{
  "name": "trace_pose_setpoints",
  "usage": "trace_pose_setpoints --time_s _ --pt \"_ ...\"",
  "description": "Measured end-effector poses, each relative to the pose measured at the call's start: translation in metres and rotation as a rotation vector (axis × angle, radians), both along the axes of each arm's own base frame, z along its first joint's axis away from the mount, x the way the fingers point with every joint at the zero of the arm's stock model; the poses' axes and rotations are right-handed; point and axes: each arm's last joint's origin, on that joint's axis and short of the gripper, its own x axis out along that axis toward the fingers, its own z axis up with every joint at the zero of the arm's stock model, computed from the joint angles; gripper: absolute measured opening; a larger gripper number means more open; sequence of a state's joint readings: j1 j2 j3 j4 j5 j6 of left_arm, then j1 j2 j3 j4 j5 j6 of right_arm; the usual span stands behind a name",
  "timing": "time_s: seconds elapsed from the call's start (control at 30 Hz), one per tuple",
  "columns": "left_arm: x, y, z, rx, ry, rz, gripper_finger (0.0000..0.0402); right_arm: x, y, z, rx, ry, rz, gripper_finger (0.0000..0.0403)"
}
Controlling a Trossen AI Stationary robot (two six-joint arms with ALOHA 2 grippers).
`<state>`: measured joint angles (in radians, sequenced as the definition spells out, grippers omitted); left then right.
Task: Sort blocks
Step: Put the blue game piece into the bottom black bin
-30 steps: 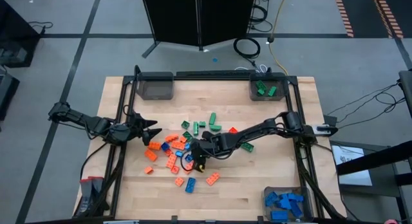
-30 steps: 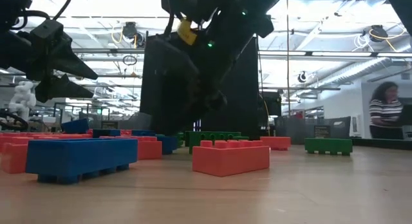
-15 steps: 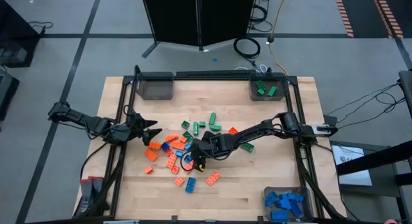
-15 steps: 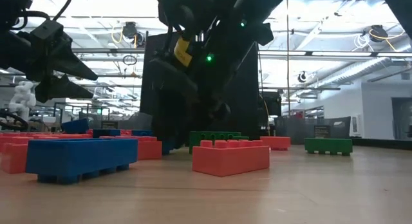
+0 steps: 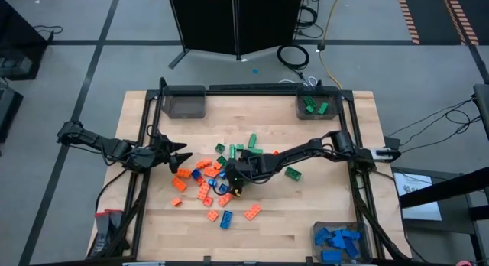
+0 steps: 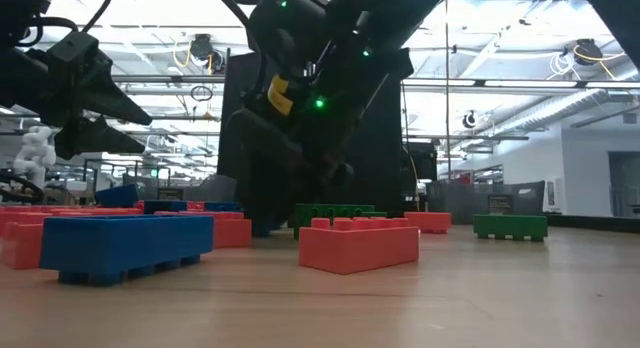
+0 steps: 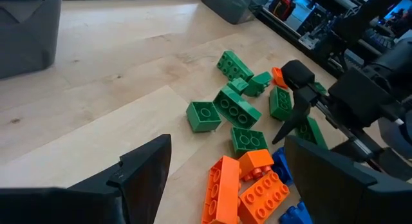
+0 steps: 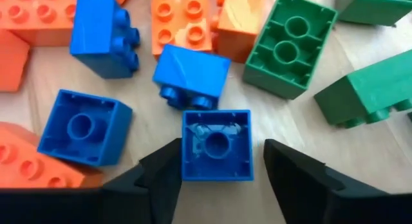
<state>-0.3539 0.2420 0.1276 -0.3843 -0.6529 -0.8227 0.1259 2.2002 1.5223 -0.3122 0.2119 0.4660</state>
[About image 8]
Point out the small blue toy brick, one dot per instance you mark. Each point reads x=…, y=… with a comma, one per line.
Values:
x=96, y=34
x=83, y=127
x=191, y=72
x=217, y=143

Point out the small orange toy brick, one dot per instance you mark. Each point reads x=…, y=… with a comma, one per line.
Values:
x=239, y=31
x=11, y=60

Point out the small green toy brick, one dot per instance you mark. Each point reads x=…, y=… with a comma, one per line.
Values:
x=376, y=5

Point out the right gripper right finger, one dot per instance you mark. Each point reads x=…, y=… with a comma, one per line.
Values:
x=305, y=195

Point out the long green toy brick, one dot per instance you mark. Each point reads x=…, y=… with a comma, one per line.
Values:
x=370, y=85

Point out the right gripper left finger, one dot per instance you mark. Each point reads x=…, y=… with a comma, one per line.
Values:
x=154, y=192

